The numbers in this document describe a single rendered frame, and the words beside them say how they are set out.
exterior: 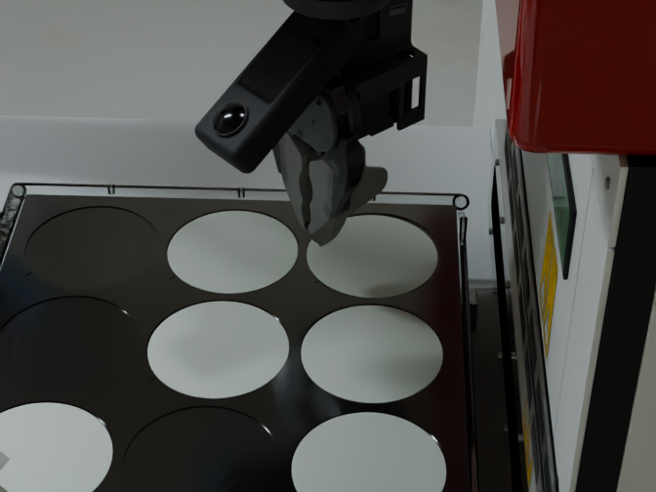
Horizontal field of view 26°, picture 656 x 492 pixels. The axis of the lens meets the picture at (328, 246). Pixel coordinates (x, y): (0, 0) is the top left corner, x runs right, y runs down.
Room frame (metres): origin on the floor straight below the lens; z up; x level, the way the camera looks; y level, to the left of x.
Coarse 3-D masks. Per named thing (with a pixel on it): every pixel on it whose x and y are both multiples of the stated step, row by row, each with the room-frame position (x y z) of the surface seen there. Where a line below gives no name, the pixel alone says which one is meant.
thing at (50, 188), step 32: (32, 192) 0.91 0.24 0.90; (64, 192) 0.91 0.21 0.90; (96, 192) 0.91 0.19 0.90; (128, 192) 0.91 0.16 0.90; (160, 192) 0.91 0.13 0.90; (192, 192) 0.91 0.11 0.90; (224, 192) 0.91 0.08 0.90; (256, 192) 0.91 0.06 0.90; (384, 192) 0.91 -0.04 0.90; (416, 192) 0.91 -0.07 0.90
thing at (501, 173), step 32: (512, 192) 0.85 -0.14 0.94; (512, 224) 0.82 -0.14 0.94; (512, 256) 0.78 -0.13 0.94; (512, 288) 0.74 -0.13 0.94; (512, 320) 0.71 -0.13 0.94; (512, 352) 0.69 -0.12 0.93; (512, 384) 0.72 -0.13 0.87; (512, 416) 0.69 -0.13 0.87; (512, 448) 0.66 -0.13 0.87; (512, 480) 0.63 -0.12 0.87
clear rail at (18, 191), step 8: (16, 184) 0.92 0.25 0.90; (8, 192) 0.91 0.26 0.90; (16, 192) 0.91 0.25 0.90; (8, 200) 0.90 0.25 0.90; (16, 200) 0.90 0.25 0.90; (8, 208) 0.89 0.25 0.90; (16, 208) 0.89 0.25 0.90; (0, 216) 0.88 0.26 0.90; (8, 216) 0.88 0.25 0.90; (16, 216) 0.88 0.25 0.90; (0, 224) 0.87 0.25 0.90; (8, 224) 0.87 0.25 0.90; (16, 224) 0.88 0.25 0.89; (0, 232) 0.85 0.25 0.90; (8, 232) 0.86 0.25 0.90; (0, 240) 0.85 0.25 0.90; (8, 240) 0.85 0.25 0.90; (0, 248) 0.84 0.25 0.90; (0, 256) 0.83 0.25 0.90; (0, 264) 0.82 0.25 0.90
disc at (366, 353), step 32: (320, 320) 0.76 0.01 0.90; (352, 320) 0.76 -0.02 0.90; (384, 320) 0.76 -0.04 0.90; (416, 320) 0.76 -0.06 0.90; (320, 352) 0.72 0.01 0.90; (352, 352) 0.72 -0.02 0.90; (384, 352) 0.72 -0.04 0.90; (416, 352) 0.72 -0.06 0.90; (320, 384) 0.69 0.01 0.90; (352, 384) 0.69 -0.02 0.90; (384, 384) 0.69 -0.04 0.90; (416, 384) 0.69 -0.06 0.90
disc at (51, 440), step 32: (0, 416) 0.66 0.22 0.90; (32, 416) 0.66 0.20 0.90; (64, 416) 0.66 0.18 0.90; (0, 448) 0.63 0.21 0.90; (32, 448) 0.63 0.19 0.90; (64, 448) 0.63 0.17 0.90; (96, 448) 0.63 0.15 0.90; (0, 480) 0.61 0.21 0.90; (32, 480) 0.61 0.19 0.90; (64, 480) 0.61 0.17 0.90; (96, 480) 0.61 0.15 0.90
